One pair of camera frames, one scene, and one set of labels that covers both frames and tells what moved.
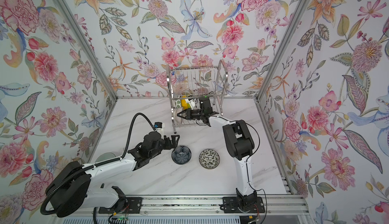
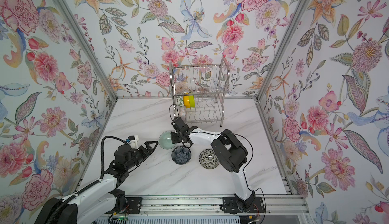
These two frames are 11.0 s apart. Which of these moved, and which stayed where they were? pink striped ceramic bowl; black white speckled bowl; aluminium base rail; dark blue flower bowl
Moved: pink striped ceramic bowl
Stayed: dark blue flower bowl; black white speckled bowl; aluminium base rail
